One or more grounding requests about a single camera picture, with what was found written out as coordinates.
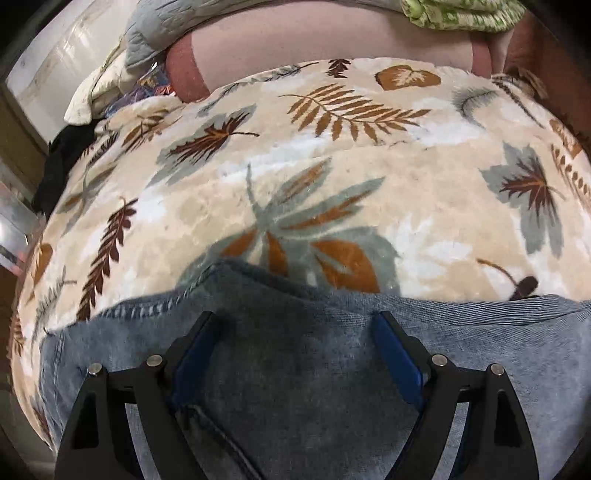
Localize white wooden board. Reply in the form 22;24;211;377
6;0;144;144

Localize black cloth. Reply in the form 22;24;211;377
32;124;100;219

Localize leaf print beige blanket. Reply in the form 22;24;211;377
9;58;591;462

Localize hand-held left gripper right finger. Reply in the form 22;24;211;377
373;310;539;480

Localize blue denim pants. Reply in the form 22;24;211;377
39;261;591;480

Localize purple patterned cloth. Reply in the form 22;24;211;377
104;65;178;116

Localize shiny metal box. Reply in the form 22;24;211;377
0;180;43;273

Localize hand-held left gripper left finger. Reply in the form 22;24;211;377
54;311;218;480

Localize cream white cloth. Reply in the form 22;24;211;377
65;34;145;125

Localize pink bolster pillow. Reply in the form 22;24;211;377
166;0;513;102

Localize green patterned cloth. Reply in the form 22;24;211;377
401;0;525;33

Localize grey quilted pillow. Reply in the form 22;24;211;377
124;0;232;71

